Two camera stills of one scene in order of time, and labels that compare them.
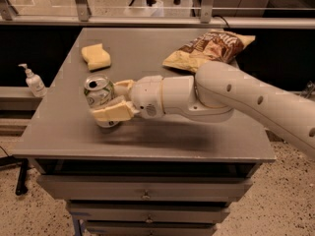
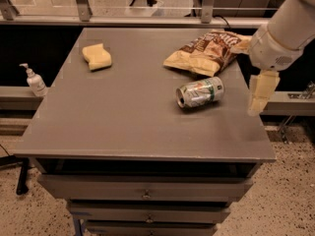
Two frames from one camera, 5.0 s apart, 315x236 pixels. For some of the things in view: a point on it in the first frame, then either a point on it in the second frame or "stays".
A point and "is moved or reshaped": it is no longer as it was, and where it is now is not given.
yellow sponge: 95,57 stays
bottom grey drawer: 150,229 stays
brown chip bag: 213,46 stays
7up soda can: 98,88 is moved or reshaped
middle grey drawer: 125,212 stays
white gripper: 147,93 → 270,52
